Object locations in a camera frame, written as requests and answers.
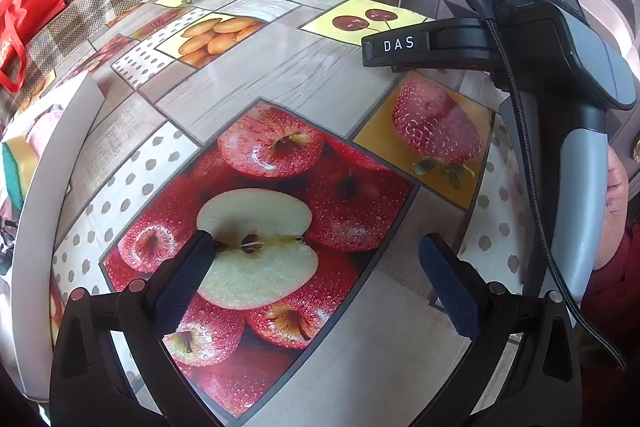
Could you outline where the red tote bag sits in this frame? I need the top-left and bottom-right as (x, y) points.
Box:
(0, 0), (68, 95)

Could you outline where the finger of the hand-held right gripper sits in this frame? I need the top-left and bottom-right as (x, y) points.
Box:
(361, 18), (501, 72)

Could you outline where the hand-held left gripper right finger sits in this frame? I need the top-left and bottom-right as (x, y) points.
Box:
(419, 233), (583, 427)

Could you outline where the person's right forearm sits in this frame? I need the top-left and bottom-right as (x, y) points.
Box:
(580, 219), (640, 348)

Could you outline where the person's right hand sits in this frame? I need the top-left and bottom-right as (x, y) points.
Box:
(595, 147), (632, 270)

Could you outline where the plaid cloth covered bench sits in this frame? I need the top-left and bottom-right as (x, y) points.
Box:
(0, 0), (193, 118)

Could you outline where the white cardboard box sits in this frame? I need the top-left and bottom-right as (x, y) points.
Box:
(0, 69), (108, 408)

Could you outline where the green and yellow scouring sponge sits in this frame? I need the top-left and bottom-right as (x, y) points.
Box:
(0, 134), (38, 212)

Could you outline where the fruit printed tablecloth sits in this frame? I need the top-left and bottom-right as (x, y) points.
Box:
(0, 0), (551, 427)

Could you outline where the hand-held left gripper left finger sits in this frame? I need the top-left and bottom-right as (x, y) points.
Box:
(49, 229), (218, 427)

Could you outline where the black braided cable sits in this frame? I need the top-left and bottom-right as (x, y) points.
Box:
(470, 0), (628, 370)

